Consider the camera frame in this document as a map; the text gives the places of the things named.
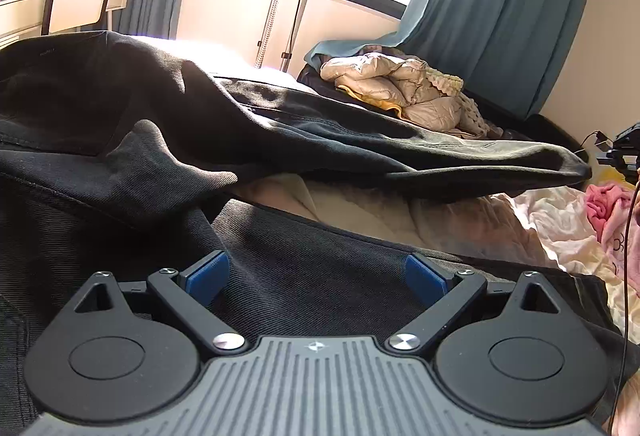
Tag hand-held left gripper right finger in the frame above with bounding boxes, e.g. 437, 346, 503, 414
386, 253, 565, 357

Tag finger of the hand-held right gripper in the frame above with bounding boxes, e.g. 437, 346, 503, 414
596, 147, 640, 173

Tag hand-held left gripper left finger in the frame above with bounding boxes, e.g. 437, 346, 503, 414
74, 250, 247, 357

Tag black denim pants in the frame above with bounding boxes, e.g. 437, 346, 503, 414
0, 30, 615, 422

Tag pink blanket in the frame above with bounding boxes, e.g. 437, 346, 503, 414
585, 183, 640, 277

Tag bed with pale sheet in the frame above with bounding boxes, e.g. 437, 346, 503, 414
135, 33, 640, 436

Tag cream knitted blanket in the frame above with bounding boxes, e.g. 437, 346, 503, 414
425, 66, 502, 137

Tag yellow cloth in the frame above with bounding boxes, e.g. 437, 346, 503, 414
335, 83, 407, 117

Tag beige puffer jacket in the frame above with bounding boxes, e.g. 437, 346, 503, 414
320, 53, 463, 133

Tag metal tripod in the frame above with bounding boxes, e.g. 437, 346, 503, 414
279, 0, 340, 75

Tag white vanity desk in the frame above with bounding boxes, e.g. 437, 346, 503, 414
0, 0, 57, 49

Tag black cable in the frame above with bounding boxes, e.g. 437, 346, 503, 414
602, 181, 640, 422

